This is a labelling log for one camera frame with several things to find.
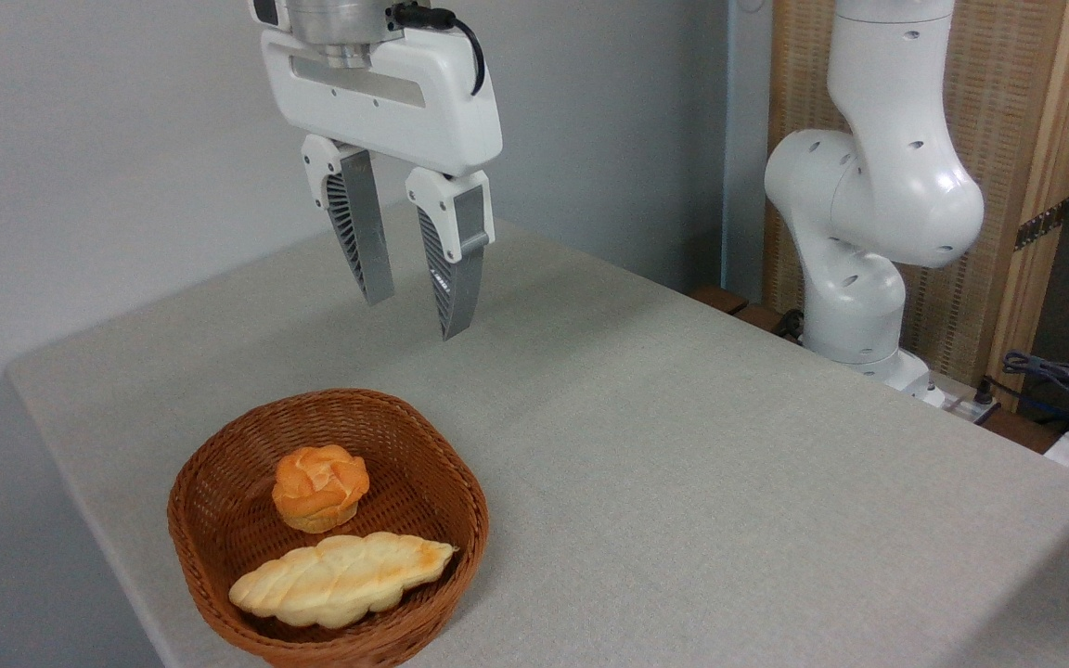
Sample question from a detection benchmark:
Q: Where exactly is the long braided pale bread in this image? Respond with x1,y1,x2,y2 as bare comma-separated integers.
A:
228,532,457,630

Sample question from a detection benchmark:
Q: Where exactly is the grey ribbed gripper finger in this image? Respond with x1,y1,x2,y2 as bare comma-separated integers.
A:
301,135,397,307
405,167,496,341

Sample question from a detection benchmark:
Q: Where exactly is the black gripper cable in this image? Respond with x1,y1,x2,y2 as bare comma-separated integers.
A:
391,3,487,97

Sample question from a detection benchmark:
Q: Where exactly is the black cable bundle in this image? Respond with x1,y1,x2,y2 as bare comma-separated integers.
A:
975,351,1069,437

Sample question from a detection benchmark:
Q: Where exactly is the black metal hinge strip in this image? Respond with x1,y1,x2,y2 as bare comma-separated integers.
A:
1014,198,1069,252

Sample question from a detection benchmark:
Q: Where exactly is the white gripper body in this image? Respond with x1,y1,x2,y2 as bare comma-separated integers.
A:
259,26,504,179

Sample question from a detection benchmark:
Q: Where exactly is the grey tablecloth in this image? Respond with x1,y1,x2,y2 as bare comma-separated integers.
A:
6,195,1069,668

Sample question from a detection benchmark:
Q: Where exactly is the round orange bread roll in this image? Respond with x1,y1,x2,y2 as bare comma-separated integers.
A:
272,443,371,533

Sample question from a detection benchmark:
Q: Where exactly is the brown wicker basket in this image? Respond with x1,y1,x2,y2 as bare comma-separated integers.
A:
167,388,490,668

